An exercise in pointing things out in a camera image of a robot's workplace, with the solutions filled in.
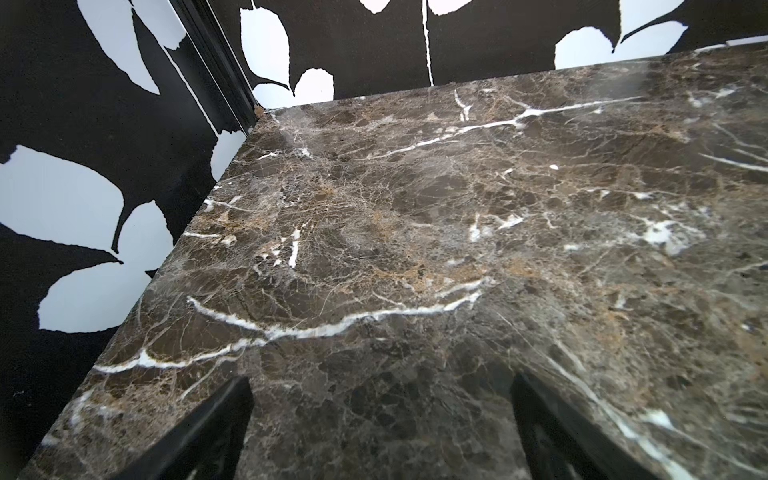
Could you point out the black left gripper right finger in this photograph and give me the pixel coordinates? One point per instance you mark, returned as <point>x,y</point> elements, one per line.
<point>559,442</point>

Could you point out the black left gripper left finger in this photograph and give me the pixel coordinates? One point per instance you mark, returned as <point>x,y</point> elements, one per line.
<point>206,444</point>

